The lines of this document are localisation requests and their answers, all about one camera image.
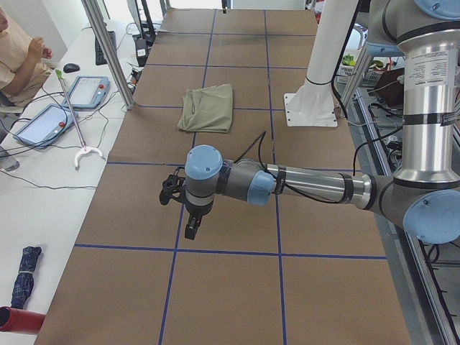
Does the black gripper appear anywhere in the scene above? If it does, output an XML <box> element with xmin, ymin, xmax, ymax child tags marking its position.
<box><xmin>185</xmin><ymin>201</ymin><xmax>213</xmax><ymax>240</ymax></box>

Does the olive green long-sleeve shirt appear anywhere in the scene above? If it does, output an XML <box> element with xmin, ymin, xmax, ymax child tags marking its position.
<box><xmin>177</xmin><ymin>83</ymin><xmax>233</xmax><ymax>133</ymax></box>

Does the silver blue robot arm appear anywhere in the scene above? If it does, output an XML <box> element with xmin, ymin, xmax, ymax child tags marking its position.
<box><xmin>180</xmin><ymin>9</ymin><xmax>380</xmax><ymax>253</ymax></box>

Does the reacher grabber stick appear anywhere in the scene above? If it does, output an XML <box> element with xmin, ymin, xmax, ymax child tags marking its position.
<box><xmin>55</xmin><ymin>69</ymin><xmax>105</xmax><ymax>170</ymax></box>

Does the far blue teach pendant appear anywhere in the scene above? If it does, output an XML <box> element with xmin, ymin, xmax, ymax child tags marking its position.
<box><xmin>64</xmin><ymin>75</ymin><xmax>110</xmax><ymax>111</ymax></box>

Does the blue teach pendant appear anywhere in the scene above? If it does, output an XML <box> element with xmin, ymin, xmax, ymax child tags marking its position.
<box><xmin>13</xmin><ymin>104</ymin><xmax>74</xmax><ymax>149</ymax></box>
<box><xmin>64</xmin><ymin>75</ymin><xmax>110</xmax><ymax>111</ymax></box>

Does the folded dark blue umbrella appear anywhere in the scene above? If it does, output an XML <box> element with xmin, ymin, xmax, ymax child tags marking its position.
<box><xmin>11</xmin><ymin>247</ymin><xmax>42</xmax><ymax>309</ymax></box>

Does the near blue teach pendant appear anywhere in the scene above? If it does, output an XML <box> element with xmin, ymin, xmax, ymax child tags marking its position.
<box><xmin>13</xmin><ymin>104</ymin><xmax>74</xmax><ymax>149</ymax></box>

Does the black keyboard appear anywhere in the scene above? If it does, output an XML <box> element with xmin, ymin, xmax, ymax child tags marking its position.
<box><xmin>94</xmin><ymin>29</ymin><xmax>117</xmax><ymax>66</ymax></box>

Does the red cylinder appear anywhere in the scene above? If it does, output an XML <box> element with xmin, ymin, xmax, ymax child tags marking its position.
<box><xmin>0</xmin><ymin>306</ymin><xmax>46</xmax><ymax>335</ymax></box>

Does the black computer mouse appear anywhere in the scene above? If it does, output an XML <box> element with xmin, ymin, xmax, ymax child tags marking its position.
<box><xmin>63</xmin><ymin>63</ymin><xmax>81</xmax><ymax>73</ymax></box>

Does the seated person beige shirt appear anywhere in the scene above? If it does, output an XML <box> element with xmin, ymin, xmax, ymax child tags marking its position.
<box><xmin>1</xmin><ymin>11</ymin><xmax>52</xmax><ymax>107</ymax></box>

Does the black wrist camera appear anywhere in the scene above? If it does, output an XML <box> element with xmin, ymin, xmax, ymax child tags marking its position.
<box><xmin>159</xmin><ymin>175</ymin><xmax>185</xmax><ymax>206</ymax></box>

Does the camera black cable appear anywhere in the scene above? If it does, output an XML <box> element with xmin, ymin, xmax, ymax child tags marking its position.
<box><xmin>233</xmin><ymin>130</ymin><xmax>407</xmax><ymax>204</ymax></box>

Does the white pedestal column base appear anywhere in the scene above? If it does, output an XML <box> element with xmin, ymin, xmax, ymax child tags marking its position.
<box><xmin>284</xmin><ymin>0</ymin><xmax>359</xmax><ymax>128</ymax></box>

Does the aluminium frame post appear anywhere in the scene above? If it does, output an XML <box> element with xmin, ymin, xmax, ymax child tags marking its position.
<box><xmin>81</xmin><ymin>0</ymin><xmax>134</xmax><ymax>111</ymax></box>

